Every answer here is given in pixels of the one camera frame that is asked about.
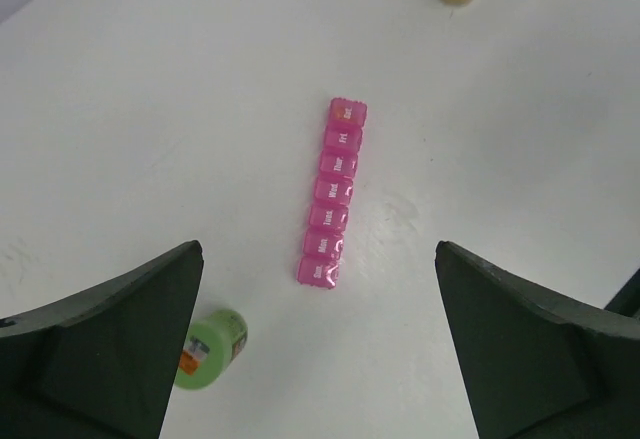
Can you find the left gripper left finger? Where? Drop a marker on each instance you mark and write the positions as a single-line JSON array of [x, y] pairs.
[[101, 363]]

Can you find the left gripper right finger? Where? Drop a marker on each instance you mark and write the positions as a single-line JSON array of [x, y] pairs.
[[536, 363]]

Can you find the pink weekly pill organizer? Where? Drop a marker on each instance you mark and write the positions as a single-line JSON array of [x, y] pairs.
[[333, 190]]

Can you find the green lidded pill bottle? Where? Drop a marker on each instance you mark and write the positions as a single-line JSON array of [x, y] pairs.
[[210, 346]]

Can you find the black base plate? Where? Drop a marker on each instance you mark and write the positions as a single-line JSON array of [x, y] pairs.
[[626, 302]]

